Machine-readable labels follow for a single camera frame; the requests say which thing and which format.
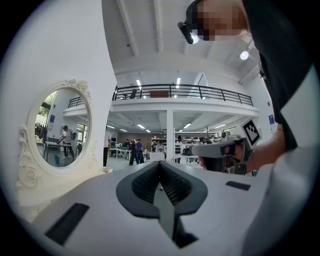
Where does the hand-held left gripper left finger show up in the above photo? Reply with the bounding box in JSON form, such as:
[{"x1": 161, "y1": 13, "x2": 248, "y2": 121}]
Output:
[{"x1": 115, "y1": 160, "x2": 161, "y2": 219}]

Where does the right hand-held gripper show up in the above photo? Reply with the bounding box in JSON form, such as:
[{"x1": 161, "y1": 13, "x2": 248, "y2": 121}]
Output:
[{"x1": 190, "y1": 119, "x2": 262, "y2": 175}]

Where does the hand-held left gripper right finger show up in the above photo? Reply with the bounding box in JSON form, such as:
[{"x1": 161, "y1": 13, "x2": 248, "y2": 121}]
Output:
[{"x1": 159, "y1": 160, "x2": 209, "y2": 217}]

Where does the person's right forearm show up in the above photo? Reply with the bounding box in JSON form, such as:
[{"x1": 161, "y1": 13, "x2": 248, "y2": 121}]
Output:
[{"x1": 246, "y1": 124, "x2": 287, "y2": 174}]

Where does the white dressing table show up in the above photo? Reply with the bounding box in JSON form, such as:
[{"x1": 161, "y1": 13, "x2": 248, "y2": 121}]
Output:
[{"x1": 15, "y1": 166, "x2": 114, "y2": 223}]

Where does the person's right hand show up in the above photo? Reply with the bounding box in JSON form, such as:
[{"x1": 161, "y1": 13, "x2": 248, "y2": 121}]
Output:
[{"x1": 233, "y1": 144, "x2": 247, "y2": 165}]

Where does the white storage shelf rack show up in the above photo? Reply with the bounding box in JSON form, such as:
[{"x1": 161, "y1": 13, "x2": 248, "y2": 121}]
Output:
[{"x1": 174, "y1": 129, "x2": 224, "y2": 164}]

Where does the long white work table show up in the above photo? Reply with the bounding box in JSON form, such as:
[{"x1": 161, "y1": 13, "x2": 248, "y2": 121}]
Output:
[{"x1": 109, "y1": 147, "x2": 133, "y2": 159}]

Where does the white square pillar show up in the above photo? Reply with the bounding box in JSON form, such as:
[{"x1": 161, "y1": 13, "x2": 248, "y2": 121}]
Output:
[{"x1": 165, "y1": 109, "x2": 174, "y2": 161}]

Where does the white box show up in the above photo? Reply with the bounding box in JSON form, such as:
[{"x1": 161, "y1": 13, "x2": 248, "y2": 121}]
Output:
[{"x1": 149, "y1": 151, "x2": 166, "y2": 162}]

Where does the black mezzanine railing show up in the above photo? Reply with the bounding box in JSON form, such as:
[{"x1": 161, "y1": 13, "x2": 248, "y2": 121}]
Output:
[{"x1": 111, "y1": 83, "x2": 254, "y2": 107}]

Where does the brown wooden cabinet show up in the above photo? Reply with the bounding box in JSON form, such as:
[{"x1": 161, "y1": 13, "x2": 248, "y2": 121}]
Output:
[{"x1": 149, "y1": 90, "x2": 170, "y2": 99}]

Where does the black office chair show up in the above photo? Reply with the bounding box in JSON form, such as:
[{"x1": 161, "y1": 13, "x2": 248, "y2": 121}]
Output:
[{"x1": 122, "y1": 88, "x2": 138, "y2": 100}]

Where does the white ornate oval mirror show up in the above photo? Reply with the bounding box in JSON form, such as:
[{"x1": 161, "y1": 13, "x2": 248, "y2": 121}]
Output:
[{"x1": 15, "y1": 78, "x2": 99, "y2": 189}]

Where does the person's head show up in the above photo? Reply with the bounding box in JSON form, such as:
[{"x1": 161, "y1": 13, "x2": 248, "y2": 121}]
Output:
[{"x1": 185, "y1": 0, "x2": 251, "y2": 42}]

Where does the black head-worn camera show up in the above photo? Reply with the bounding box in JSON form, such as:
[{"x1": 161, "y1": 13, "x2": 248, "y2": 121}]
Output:
[{"x1": 177, "y1": 21, "x2": 201, "y2": 45}]

